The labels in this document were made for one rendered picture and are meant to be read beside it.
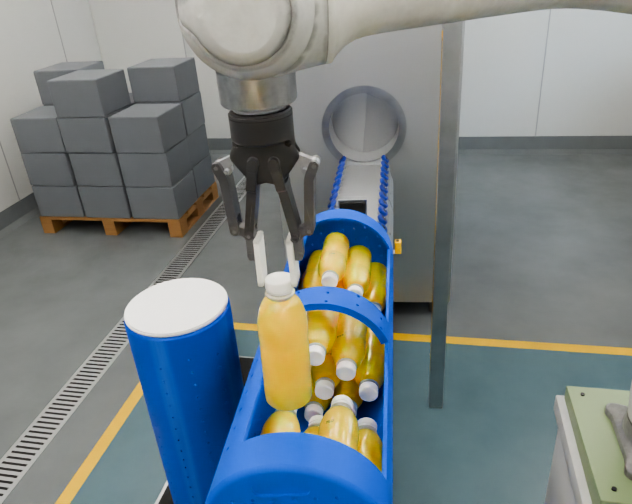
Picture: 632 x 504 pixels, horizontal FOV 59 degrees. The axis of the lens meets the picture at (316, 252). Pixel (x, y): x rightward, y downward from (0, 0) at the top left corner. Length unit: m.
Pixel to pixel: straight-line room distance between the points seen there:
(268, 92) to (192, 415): 1.15
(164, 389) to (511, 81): 4.76
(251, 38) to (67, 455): 2.52
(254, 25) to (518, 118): 5.47
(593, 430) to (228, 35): 0.99
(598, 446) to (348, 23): 0.91
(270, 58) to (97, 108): 3.92
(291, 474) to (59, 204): 4.17
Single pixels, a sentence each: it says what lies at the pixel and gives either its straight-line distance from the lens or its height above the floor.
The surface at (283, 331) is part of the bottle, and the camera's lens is 0.76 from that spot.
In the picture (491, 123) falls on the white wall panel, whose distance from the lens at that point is 5.82.
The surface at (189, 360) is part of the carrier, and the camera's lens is 1.51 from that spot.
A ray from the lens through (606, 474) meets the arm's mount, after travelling 1.13.
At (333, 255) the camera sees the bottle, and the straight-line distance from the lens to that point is 1.39.
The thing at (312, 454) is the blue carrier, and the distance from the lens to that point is 0.84.
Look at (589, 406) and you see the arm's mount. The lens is 1.26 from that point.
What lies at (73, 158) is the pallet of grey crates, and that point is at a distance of 4.58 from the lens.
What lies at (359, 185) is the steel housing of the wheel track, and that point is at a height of 0.93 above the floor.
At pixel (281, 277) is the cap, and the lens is 0.76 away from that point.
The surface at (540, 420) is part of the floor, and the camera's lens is 2.72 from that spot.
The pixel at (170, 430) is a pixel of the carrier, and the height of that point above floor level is 0.71.
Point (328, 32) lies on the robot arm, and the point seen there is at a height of 1.80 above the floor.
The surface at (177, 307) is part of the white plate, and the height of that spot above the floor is 1.04.
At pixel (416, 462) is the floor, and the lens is 2.47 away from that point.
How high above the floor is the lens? 1.85
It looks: 28 degrees down
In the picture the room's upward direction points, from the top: 4 degrees counter-clockwise
